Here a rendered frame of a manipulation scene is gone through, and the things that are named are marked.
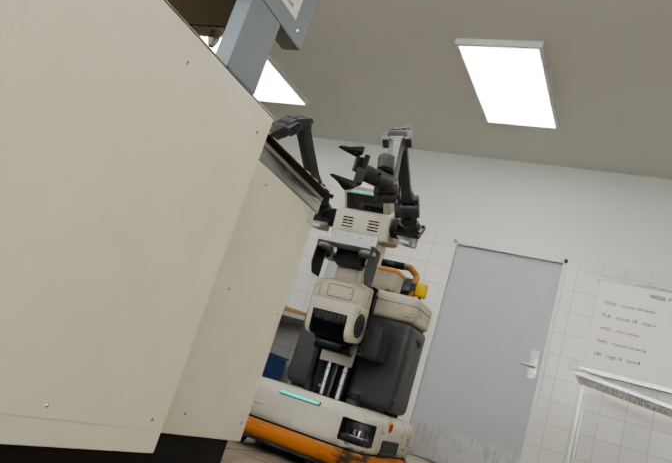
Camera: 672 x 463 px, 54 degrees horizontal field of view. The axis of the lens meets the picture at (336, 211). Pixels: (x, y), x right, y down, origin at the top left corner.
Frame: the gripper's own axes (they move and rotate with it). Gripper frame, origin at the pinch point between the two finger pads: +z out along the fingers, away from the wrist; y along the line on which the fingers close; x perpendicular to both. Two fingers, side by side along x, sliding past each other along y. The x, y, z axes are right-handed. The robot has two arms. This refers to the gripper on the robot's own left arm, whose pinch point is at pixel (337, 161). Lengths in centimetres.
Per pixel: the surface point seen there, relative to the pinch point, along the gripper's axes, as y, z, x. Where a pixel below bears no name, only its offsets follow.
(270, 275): 41.4, 8.6, 0.7
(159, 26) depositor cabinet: 18, 61, -82
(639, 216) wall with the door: -155, -363, 267
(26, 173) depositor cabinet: 51, 69, -91
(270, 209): 24.4, 17.0, -8.0
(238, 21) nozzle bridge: 3, 48, -66
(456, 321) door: -23, -266, 367
